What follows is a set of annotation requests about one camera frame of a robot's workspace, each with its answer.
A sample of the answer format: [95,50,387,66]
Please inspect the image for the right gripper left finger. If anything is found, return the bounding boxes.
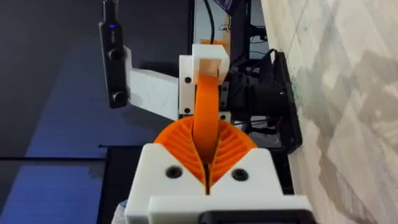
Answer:
[124,116,208,224]

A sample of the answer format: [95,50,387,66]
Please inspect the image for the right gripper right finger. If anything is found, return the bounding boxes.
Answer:
[208,119,284,196]

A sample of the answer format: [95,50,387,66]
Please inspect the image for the black upright wrist plate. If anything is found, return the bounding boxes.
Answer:
[272,49,303,155]

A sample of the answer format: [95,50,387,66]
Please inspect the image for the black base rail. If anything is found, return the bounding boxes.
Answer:
[96,145,295,224]

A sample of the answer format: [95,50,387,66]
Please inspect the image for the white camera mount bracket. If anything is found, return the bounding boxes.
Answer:
[123,45,180,122]

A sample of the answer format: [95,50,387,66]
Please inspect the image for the black camera cable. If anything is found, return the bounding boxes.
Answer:
[203,0,216,44]

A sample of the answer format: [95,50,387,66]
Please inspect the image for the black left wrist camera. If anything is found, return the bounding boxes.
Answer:
[98,0,129,110]

